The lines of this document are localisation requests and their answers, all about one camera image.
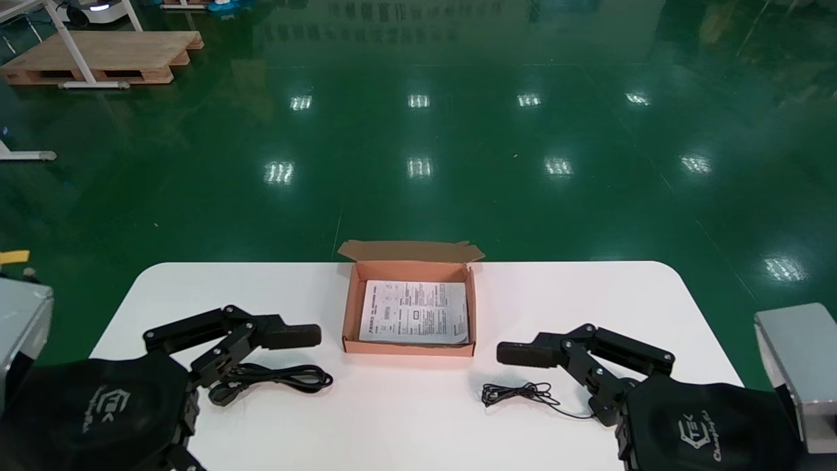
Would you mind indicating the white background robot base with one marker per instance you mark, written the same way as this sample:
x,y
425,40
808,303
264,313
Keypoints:
x,y
104,13

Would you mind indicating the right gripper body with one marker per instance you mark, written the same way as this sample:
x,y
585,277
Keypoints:
x,y
706,432

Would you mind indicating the white metal floor foot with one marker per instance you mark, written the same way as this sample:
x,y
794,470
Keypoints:
x,y
33,156

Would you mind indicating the open brown cardboard box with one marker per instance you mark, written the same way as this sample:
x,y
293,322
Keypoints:
x,y
412,269

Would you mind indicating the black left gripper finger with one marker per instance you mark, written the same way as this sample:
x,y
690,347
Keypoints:
x,y
288,335
180,462

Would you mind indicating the yellow tag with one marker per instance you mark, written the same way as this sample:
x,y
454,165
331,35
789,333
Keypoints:
x,y
13,257

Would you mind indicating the blue shoe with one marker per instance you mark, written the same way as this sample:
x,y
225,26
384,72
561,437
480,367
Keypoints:
x,y
222,6

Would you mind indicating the large wooden pallet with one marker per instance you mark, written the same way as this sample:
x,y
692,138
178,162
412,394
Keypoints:
x,y
118,52

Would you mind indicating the printed white instruction sheet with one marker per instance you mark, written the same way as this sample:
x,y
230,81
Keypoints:
x,y
415,314

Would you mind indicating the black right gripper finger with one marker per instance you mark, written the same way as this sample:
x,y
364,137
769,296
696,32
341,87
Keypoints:
x,y
626,458
523,353

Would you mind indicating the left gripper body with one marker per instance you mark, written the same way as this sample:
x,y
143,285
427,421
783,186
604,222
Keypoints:
x,y
85,418

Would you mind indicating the small wooden pallet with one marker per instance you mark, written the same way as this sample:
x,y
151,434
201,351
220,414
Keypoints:
x,y
186,4

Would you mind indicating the white metal table frame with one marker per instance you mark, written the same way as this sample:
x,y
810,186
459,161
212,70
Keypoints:
x,y
91,84

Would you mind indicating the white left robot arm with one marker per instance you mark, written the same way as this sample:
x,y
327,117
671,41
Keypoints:
x,y
23,320

